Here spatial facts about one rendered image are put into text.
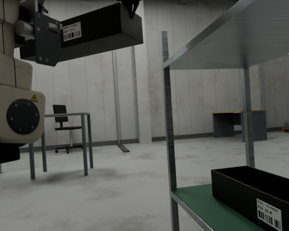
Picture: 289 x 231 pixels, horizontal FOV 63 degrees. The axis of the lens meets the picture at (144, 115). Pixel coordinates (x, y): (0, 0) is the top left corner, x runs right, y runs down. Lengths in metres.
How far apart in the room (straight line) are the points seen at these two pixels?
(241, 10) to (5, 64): 0.61
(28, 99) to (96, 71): 5.57
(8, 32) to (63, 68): 5.55
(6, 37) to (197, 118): 6.28
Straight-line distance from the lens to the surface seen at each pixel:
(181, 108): 6.65
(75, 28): 1.05
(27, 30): 0.82
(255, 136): 5.78
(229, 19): 0.64
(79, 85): 6.26
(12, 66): 0.77
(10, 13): 0.86
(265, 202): 0.80
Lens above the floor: 0.71
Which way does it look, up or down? level
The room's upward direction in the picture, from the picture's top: 3 degrees counter-clockwise
